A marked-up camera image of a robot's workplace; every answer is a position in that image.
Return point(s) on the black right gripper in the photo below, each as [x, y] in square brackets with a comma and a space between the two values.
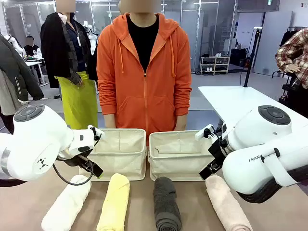
[216, 150]

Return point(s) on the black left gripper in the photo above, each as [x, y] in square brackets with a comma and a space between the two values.
[72, 160]

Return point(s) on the yellow towel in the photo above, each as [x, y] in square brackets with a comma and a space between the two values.
[114, 204]

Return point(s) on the pink towel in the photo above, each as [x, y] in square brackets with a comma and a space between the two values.
[226, 207]

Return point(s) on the white towel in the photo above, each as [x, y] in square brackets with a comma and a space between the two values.
[65, 204]

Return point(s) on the dark grey towel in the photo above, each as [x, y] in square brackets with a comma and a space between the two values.
[166, 207]

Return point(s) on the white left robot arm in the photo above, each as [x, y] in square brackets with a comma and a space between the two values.
[36, 134]

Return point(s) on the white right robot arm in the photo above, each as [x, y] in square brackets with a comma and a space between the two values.
[252, 168]

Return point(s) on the person's right hand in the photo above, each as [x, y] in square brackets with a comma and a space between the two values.
[110, 121]

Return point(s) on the person's left hand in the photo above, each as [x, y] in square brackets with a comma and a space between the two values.
[181, 122]

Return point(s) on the cream fabric basket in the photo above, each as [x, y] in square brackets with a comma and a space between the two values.
[178, 166]
[120, 161]

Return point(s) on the yellow-green skirt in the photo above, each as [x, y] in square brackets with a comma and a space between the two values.
[77, 101]

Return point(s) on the white side table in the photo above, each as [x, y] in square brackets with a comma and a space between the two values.
[228, 98]

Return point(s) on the person in orange hoodie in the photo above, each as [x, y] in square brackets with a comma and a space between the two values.
[144, 96]

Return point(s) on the wooden shoe rack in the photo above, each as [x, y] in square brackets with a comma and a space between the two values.
[214, 63]

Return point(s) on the black bag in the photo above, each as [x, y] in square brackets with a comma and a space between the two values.
[238, 57]

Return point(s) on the black tripod pole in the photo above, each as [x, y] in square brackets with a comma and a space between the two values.
[251, 57]

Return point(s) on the white background desk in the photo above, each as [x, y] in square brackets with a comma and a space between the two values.
[33, 63]

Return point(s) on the figure in dark puffer jacket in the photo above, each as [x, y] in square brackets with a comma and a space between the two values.
[14, 72]

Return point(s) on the mannequin in black jacket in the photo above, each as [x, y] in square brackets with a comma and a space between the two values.
[55, 48]

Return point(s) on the seated person in background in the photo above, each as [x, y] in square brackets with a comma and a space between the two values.
[32, 50]

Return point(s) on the white background mannequin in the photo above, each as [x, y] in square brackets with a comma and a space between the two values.
[91, 33]

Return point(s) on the black garment on rack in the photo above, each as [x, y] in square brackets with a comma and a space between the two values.
[287, 38]

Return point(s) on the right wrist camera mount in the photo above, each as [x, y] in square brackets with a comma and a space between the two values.
[202, 133]

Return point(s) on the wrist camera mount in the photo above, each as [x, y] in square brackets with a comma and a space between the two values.
[202, 133]
[91, 131]

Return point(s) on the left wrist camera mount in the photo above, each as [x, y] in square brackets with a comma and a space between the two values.
[91, 131]

